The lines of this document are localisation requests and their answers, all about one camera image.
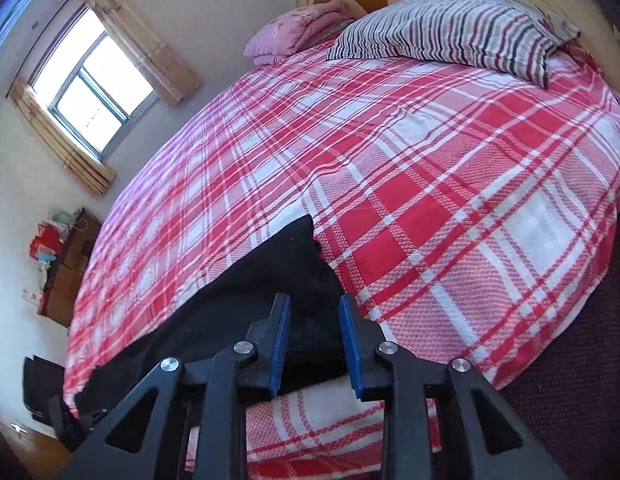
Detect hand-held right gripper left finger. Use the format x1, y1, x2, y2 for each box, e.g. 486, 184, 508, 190
55, 292, 292, 480

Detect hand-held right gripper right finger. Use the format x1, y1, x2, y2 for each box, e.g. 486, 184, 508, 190
338, 293, 571, 480

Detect black pants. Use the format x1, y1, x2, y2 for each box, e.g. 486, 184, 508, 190
75, 214, 356, 417

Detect red plaid blanket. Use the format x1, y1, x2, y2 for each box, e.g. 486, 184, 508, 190
62, 35, 620, 480

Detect wooden cabinet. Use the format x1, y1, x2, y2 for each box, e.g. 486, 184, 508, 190
40, 207, 103, 328

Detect black chair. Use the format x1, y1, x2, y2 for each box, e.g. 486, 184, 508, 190
22, 355, 91, 453

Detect red bag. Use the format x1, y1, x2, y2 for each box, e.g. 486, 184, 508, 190
30, 222, 66, 261

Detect beige patterned curtain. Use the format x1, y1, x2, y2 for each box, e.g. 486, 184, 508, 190
79, 0, 201, 108
7, 79, 117, 200

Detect pink folded quilt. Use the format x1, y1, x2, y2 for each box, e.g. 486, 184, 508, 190
244, 1, 368, 67

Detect sliding window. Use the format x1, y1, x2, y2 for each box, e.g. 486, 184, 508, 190
29, 5, 161, 163

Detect striped pillow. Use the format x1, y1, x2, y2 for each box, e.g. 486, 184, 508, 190
326, 0, 582, 90

